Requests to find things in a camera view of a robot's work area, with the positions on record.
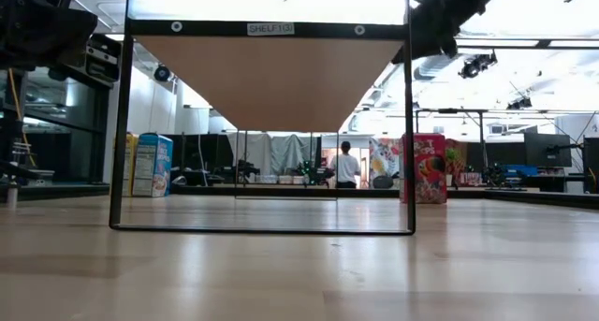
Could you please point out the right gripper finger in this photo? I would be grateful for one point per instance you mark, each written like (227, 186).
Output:
(421, 45)

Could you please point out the red Froot Loops cereal box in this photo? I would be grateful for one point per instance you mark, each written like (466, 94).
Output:
(430, 171)

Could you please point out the grey white curtain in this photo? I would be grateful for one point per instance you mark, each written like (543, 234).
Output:
(252, 141)

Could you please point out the black frame wooden shelf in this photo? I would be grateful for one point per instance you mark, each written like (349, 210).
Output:
(271, 77)

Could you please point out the yellow Corn Pops cereal box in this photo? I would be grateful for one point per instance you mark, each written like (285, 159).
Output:
(132, 148)

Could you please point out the dark glass partition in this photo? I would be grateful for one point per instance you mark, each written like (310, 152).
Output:
(61, 138)

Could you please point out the black round ceiling device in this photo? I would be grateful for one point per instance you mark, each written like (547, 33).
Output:
(162, 73)

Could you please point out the black ceiling light fixture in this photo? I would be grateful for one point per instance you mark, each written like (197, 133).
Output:
(472, 67)
(519, 104)

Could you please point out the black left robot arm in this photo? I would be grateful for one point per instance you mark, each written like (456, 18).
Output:
(37, 26)

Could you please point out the black partition panel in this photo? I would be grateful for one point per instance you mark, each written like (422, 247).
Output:
(210, 152)

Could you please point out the grey container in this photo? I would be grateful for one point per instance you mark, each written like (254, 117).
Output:
(37, 177)

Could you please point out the green plant in white pot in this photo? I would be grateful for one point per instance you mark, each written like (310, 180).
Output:
(450, 155)

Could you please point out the floral patterned cloth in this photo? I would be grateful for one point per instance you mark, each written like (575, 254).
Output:
(386, 157)

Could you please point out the blue Rice Krispies cereal box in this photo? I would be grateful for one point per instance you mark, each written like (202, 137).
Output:
(154, 166)

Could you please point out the black background robot arm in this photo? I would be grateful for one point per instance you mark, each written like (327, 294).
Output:
(248, 171)
(313, 175)

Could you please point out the black metal gantry frame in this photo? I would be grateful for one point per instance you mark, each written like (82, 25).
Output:
(449, 111)

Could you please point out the black computer monitor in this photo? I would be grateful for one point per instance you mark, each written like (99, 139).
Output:
(547, 150)

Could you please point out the black round bag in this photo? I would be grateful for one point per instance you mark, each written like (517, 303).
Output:
(383, 182)

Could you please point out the blue bin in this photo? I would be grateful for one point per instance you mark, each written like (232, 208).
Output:
(519, 170)

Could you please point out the white cylinder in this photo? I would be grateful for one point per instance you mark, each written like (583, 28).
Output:
(12, 194)

